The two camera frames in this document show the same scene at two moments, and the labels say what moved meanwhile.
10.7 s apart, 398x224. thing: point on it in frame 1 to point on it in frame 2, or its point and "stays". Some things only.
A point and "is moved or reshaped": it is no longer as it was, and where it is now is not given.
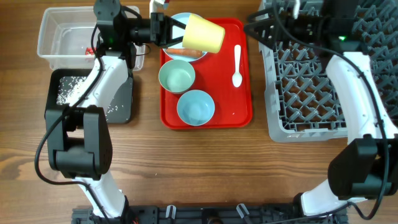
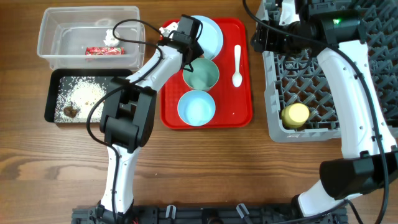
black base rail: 207,214 stays
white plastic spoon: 237,79 stays
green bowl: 176,76 is moved or reshaped
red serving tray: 214,74 stays
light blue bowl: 195,107 stays
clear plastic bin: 64,38 stays
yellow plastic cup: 201,34 to 295,115
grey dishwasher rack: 301,102 stays
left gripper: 161,30 to 198,50
